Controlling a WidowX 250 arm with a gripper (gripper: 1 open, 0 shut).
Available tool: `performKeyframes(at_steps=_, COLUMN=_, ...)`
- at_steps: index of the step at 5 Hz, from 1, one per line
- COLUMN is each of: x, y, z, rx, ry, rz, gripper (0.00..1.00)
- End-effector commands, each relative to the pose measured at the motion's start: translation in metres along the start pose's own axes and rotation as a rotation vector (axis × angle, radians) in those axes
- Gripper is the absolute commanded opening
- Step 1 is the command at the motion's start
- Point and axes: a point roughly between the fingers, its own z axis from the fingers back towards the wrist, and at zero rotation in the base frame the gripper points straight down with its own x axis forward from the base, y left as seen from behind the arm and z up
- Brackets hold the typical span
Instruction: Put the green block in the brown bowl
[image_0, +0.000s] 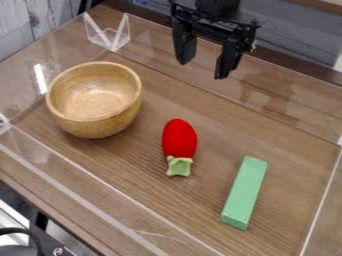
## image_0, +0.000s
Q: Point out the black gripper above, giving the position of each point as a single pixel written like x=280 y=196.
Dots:
x=216 y=19

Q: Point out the clear acrylic corner bracket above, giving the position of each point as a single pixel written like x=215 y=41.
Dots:
x=109 y=38

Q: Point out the clear acrylic tray wall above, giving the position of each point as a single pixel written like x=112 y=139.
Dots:
x=100 y=215

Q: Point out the green rectangular block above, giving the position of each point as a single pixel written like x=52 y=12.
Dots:
x=239 y=205

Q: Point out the brown wooden bowl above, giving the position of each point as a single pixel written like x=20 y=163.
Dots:
x=93 y=99

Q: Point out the red plush strawberry toy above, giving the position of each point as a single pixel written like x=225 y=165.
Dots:
x=179 y=143

